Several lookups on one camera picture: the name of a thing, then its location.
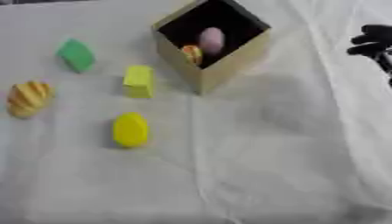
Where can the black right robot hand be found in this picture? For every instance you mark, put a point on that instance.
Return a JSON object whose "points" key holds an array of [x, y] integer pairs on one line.
{"points": [[375, 43]]}

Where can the tan cardboard box black inside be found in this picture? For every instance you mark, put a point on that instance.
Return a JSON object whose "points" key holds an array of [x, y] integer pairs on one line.
{"points": [[232, 70]]}

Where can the pink toy egg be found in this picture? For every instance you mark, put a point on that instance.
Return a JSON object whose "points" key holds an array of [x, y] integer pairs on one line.
{"points": [[211, 40]]}

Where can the orange ridged toy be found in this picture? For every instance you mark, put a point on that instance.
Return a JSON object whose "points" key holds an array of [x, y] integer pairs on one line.
{"points": [[193, 54]]}

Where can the yellow-green rectangular block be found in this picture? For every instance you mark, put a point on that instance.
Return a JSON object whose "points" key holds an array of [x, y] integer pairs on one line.
{"points": [[138, 81]]}

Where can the yellow oval block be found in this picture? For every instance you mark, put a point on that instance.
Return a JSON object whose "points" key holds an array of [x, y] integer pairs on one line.
{"points": [[130, 130]]}

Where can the green block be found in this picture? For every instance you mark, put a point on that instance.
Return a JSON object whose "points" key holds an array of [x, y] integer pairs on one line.
{"points": [[76, 55]]}

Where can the yellow toy croissant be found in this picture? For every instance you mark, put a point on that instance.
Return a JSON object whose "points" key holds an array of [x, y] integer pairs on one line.
{"points": [[28, 98]]}

